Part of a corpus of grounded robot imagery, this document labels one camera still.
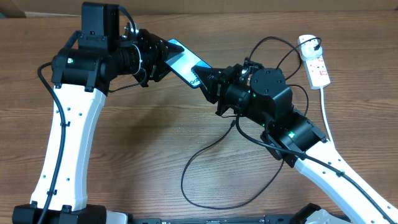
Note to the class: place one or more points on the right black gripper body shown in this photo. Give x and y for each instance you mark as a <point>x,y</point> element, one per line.
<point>232,93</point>

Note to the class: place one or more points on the Samsung Galaxy smartphone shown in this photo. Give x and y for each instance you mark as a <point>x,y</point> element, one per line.
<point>183,63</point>

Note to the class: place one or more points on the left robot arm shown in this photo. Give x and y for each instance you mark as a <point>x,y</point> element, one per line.
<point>81,75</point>

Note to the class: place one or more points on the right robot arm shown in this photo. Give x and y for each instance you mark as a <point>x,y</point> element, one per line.
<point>262,95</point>

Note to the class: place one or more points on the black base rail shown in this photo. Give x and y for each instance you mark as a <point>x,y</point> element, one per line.
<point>268,219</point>

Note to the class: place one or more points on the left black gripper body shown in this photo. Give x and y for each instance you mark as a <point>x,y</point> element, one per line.
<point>152,61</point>

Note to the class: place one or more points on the white USB charger plug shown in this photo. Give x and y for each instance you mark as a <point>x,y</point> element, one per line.
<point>310,47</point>

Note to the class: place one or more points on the white power strip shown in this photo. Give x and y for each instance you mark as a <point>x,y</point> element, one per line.
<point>317,73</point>

